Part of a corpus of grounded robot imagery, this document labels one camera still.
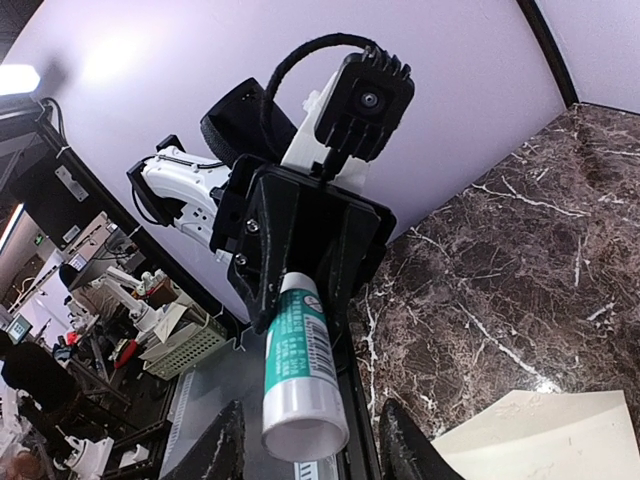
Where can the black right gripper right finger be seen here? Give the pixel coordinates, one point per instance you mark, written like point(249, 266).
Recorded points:
point(405, 452)

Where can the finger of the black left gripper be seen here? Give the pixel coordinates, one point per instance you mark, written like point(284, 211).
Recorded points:
point(348, 246)
point(263, 247)

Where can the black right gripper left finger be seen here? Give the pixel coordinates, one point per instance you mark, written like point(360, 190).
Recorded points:
point(219, 452)

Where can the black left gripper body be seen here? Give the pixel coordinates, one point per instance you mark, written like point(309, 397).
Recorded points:
point(317, 210)

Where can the green white glue stick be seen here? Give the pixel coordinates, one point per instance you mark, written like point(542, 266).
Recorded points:
point(303, 414)

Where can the cream paper envelope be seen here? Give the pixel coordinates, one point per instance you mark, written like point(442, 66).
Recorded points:
point(530, 435)

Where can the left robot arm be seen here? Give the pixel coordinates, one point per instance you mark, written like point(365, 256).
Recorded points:
point(174, 187)

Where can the white slotted cable duct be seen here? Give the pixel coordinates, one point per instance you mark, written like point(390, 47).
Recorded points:
point(180, 409)

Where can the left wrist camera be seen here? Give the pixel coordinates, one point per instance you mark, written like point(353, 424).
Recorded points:
point(372, 91)

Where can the left black frame post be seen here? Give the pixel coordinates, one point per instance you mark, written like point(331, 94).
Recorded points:
point(550, 51)

